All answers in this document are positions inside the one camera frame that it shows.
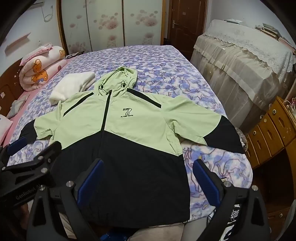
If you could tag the white folded garment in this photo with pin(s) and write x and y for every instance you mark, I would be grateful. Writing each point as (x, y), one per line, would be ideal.
(71, 85)

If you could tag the grey crumpled cloth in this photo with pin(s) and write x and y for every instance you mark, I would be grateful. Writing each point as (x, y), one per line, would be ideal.
(17, 106)

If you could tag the brown wooden door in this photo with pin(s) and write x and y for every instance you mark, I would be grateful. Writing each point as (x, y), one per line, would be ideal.
(187, 23)

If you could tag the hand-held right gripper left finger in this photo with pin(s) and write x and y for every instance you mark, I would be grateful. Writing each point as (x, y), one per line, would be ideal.
(90, 183)

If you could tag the wooden drawer cabinet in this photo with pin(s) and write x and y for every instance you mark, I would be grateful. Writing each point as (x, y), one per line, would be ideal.
(272, 129)

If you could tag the white air conditioner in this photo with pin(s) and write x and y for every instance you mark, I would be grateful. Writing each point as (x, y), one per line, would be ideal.
(37, 2)

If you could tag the purple floral bedspread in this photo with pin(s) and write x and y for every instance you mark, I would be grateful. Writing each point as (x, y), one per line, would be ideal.
(173, 76)

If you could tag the pink wall shelf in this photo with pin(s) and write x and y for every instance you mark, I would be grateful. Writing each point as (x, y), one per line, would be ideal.
(18, 41)

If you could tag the rolled pink bear quilt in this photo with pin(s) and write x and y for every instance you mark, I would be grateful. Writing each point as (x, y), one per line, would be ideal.
(39, 69)

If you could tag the pink bed sheet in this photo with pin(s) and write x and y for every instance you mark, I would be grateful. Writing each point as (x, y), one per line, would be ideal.
(13, 120)

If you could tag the person's beige pants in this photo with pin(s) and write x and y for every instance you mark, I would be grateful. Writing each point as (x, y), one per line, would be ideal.
(157, 235)

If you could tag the pink and white pillow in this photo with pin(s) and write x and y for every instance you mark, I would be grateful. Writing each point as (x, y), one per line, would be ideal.
(4, 127)

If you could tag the floral sliding door wardrobe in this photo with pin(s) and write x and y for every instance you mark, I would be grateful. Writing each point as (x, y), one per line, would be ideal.
(104, 23)

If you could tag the green and black hooded jacket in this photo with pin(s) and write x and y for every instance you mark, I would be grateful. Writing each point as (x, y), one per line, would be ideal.
(115, 115)

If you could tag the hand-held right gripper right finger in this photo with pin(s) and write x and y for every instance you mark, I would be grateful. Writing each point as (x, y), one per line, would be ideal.
(205, 180)

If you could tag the cream lace covered furniture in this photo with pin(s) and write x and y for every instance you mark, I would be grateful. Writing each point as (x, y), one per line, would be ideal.
(242, 69)

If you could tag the brown wooden headboard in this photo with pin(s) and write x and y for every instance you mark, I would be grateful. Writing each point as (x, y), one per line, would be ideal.
(9, 88)

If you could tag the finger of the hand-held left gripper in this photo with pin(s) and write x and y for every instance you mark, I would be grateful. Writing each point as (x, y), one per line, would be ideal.
(16, 144)
(41, 157)

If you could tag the clear plastic bag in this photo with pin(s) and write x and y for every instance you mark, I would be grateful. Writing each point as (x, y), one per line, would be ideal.
(242, 139)

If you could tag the black and white patterned cloth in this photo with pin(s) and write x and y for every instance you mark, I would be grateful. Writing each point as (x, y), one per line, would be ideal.
(231, 222)

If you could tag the stack of books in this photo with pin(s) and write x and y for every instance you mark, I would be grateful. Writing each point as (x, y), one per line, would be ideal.
(270, 29)

